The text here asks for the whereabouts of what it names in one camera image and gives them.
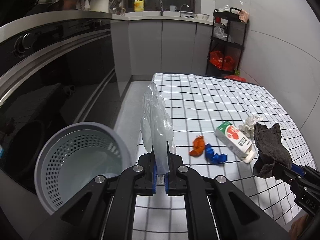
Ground dark grey cloth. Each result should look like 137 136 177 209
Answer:
253 122 292 178

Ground clear plastic bag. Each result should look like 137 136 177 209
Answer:
140 82 176 178

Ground orange plastic scrap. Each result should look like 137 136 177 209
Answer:
189 135 205 157

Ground blue plastic scrap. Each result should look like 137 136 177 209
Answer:
204 144 228 165

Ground printed paper ball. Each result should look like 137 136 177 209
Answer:
238 115 263 139

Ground green white carton box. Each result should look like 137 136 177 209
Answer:
214 121 255 164

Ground grey perforated trash basket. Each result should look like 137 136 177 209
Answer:
34 122 134 215

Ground grey kitchen cabinets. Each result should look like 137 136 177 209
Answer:
111 18 212 83

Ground person's right hand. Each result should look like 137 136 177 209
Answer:
289 214 309 240

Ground white checkered tablecloth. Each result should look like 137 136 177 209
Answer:
132 73 317 240

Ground red plastic bag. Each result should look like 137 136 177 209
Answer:
209 50 235 72

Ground black built-in oven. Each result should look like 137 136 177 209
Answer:
1 11 121 192

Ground black storage rack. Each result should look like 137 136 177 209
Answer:
206 5 249 77

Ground steel bowl on counter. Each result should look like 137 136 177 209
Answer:
193 12 209 21

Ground white mug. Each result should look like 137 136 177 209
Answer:
169 5 177 11

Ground yellow detergent bottle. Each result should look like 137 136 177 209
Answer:
133 0 144 12

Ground checkered red towel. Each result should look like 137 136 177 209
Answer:
239 10 249 24

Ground chrome sink faucet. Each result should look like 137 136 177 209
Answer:
180 4 190 17

